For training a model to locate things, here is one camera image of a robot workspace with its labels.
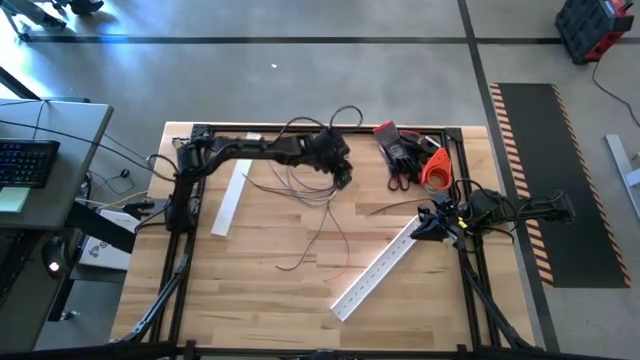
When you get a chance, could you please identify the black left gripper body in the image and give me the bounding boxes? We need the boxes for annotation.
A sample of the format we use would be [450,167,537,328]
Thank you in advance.
[310,127,354,174]

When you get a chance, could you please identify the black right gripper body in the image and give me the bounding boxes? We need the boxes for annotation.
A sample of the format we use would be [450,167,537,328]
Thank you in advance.
[432,192,474,237]

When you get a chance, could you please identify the black cable loop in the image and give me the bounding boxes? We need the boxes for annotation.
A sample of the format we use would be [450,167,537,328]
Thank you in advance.
[368,197,435,217]

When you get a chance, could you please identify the thin wires bundle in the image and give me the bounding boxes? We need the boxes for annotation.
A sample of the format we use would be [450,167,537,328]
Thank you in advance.
[243,159,341,207]

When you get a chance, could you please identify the white slotted cable raceway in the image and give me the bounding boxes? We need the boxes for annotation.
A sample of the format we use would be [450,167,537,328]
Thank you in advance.
[329,214,426,323]

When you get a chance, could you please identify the bundle of coloured wires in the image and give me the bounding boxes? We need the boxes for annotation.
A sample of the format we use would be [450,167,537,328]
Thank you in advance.
[322,197,351,283]

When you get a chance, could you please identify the white raceway cover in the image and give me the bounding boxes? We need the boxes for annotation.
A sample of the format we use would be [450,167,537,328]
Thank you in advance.
[209,131,265,238]

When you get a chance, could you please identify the orange tape dispenser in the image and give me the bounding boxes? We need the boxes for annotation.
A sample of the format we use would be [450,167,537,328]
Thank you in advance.
[419,147,455,192]

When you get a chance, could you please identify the grey glove with red cuff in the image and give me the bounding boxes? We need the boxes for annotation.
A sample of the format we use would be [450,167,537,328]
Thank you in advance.
[372,119,417,177]

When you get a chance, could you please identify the black work glove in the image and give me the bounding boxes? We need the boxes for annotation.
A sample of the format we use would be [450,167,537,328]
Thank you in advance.
[398,129,432,184]

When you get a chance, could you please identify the black tape roll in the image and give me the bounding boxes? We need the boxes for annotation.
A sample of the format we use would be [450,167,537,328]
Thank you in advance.
[418,135,444,156]

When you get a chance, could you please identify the black hazard-striped floor mat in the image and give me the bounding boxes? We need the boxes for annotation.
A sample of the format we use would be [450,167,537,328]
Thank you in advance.
[488,82,632,290]

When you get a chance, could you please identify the grey metal floor beam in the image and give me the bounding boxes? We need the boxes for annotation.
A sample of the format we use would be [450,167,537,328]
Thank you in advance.
[604,133,640,221]

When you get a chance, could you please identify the black and red toolbox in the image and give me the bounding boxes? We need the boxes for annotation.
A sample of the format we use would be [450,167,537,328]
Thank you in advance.
[553,0,636,65]

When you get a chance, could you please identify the white cardboard box black print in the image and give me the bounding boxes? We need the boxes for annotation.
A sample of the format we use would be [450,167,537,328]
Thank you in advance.
[77,207,139,272]

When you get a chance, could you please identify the grey office desk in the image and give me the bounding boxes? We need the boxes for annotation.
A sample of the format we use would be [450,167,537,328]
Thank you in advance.
[0,97,115,231]

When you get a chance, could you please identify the person's shoe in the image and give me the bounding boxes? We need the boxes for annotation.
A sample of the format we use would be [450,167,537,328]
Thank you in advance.
[52,0,106,16]

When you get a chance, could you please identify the black computer mouse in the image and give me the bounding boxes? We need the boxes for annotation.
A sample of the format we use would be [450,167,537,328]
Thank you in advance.
[42,234,69,279]

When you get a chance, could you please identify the black computer keyboard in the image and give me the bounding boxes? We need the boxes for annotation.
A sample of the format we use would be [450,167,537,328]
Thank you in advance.
[0,138,61,190]

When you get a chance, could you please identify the green sticky note pad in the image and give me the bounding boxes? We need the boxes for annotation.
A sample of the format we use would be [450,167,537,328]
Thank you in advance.
[0,186,32,214]

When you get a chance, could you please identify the grey table leg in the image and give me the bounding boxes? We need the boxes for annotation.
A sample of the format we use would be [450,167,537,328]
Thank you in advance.
[0,0,69,42]

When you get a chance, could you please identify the red-handled scissors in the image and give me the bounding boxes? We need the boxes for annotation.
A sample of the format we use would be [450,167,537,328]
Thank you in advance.
[387,159,412,193]

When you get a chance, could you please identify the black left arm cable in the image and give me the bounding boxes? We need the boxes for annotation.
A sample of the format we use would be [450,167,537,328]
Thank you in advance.
[277,103,365,144]

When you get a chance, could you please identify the black desk bracket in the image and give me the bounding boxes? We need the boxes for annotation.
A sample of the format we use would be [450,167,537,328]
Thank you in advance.
[67,199,137,254]

